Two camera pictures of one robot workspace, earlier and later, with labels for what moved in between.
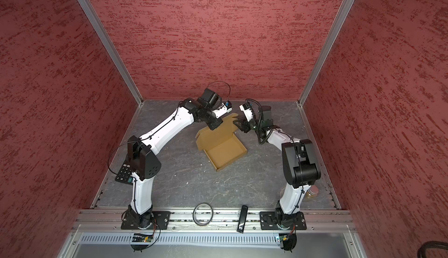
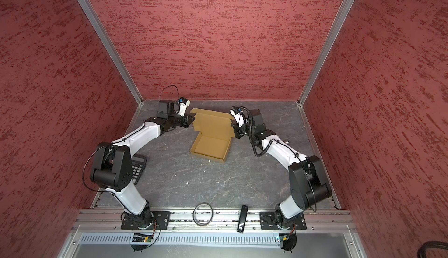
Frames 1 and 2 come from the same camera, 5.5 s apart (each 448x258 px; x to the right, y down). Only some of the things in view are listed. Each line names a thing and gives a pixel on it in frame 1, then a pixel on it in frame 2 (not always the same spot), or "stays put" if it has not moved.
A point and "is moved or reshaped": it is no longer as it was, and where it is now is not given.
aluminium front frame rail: [210, 220] stays put
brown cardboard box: [221, 145] is moved or reshaped
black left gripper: [217, 121] to [186, 123]
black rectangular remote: [242, 220] stays put
